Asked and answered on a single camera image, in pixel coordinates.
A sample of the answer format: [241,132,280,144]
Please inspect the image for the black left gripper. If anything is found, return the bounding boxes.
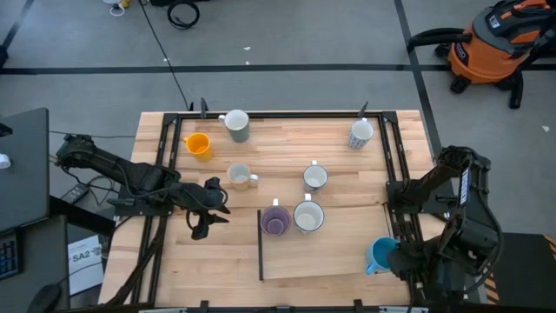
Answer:
[186,176,232,241]

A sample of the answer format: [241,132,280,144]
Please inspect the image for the grey green mug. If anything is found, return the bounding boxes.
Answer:
[218,108,252,144]

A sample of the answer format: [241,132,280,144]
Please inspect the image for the black aluminium table frame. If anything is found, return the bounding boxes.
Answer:
[103,110,466,313]

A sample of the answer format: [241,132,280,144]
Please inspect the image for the blue geometric pattern mug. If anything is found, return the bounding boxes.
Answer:
[347,117,375,151]

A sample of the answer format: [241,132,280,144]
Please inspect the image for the yellow orange mug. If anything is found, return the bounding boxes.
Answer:
[182,132,214,163]

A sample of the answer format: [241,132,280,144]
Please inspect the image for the navy white floral mug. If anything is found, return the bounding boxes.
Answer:
[293,193,326,235]
[302,159,330,194]

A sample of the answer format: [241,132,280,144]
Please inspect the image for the black yellow hazard mat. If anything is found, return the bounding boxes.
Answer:
[494,232,556,305]

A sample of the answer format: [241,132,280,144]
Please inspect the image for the black backlit keyboard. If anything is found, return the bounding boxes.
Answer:
[0,230,23,281]

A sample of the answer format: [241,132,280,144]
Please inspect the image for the white printed paper sheet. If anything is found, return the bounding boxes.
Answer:
[67,234,105,296]

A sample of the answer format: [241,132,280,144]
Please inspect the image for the black office chair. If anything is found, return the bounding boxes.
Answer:
[26,283,63,313]

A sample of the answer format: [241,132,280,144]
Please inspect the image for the light blue mug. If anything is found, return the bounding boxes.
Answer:
[364,236,400,276]

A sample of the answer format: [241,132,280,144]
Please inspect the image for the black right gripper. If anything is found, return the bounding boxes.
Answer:
[387,243,440,283]

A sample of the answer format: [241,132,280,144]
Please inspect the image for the black power adapter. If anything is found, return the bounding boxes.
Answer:
[60,183,90,204]

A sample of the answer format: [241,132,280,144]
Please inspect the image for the thin black floor cable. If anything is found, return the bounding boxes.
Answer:
[49,130,136,139]

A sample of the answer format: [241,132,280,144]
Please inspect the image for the wooden riser shelf black legs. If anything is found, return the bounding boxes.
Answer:
[256,203,403,282]

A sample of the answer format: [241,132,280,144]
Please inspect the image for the coiled black cable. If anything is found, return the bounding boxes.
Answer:
[167,0,202,30]

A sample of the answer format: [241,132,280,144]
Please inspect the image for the purple mug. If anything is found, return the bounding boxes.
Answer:
[259,197,293,237]

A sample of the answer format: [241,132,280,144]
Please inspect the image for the long black floor cable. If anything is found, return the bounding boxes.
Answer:
[137,0,195,112]

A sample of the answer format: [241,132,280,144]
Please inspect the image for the orange shop vacuum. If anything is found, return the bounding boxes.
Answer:
[407,0,556,110]

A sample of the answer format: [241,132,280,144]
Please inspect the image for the yellow dotted white mug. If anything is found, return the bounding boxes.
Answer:
[226,163,261,191]

